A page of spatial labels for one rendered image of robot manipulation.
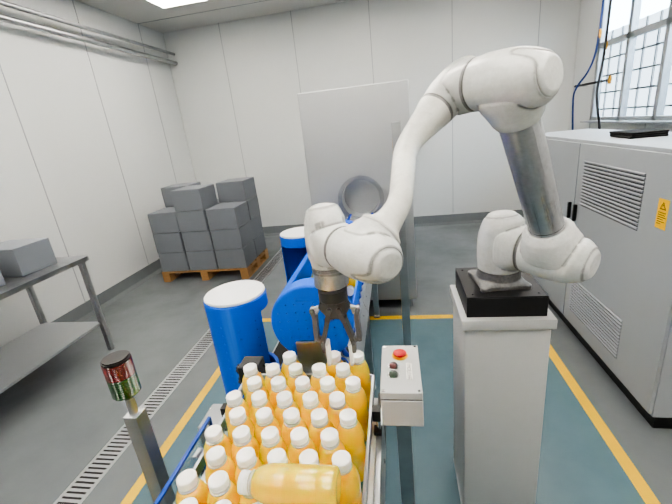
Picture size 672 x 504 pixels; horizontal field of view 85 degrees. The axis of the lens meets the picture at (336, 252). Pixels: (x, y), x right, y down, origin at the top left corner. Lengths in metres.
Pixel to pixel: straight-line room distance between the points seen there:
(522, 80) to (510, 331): 0.87
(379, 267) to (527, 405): 1.12
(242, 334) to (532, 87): 1.39
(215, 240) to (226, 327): 3.20
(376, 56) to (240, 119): 2.37
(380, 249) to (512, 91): 0.48
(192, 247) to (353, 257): 4.39
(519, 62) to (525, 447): 1.43
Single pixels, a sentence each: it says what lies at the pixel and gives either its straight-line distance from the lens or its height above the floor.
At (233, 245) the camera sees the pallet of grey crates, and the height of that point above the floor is 0.45.
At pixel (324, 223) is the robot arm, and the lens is 0.84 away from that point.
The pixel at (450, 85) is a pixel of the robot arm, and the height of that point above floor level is 1.78.
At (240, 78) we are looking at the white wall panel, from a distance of 6.67.
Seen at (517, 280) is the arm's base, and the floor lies 1.11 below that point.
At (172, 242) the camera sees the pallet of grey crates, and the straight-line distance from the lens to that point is 5.15.
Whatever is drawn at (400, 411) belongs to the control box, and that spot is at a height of 1.05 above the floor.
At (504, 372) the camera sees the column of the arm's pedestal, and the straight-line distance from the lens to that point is 1.59.
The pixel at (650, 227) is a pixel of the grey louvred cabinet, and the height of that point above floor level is 1.06.
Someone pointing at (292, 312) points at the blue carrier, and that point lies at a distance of 1.26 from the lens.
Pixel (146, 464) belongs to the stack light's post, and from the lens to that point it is 1.18.
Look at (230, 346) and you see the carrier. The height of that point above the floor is 0.84.
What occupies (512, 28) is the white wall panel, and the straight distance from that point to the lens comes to 6.46.
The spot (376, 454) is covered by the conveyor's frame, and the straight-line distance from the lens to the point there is 1.10.
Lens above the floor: 1.71
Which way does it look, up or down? 19 degrees down
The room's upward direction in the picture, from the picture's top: 6 degrees counter-clockwise
